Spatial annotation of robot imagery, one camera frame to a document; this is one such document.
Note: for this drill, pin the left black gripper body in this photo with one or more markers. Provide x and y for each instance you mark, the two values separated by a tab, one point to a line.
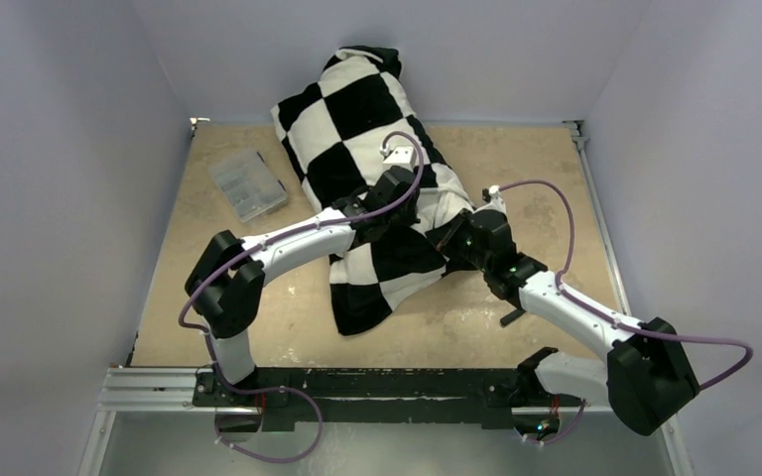
404	217

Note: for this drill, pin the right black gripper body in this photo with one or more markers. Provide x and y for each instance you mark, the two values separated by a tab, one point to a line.
453	235

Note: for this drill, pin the white pillow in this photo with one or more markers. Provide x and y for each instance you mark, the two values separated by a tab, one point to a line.
446	203

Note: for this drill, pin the black white checkered pillowcase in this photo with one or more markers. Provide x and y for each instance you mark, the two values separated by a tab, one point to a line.
332	133

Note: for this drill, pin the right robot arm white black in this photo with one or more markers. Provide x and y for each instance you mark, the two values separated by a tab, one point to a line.
640	370

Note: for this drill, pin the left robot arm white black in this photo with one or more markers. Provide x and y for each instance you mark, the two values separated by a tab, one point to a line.
227	283

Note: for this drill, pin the clear plastic organizer box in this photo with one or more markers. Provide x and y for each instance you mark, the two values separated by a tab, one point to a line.
249	186

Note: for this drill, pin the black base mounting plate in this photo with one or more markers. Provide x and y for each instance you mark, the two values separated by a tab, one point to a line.
280	397

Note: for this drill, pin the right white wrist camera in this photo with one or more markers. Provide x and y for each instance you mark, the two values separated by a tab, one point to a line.
493	199

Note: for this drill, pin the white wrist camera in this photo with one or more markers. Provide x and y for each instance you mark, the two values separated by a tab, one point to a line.
403	157
493	199

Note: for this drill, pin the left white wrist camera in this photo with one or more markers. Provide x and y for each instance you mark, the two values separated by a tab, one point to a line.
403	157

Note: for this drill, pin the black handled hammer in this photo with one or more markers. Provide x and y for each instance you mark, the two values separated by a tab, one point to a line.
511	317

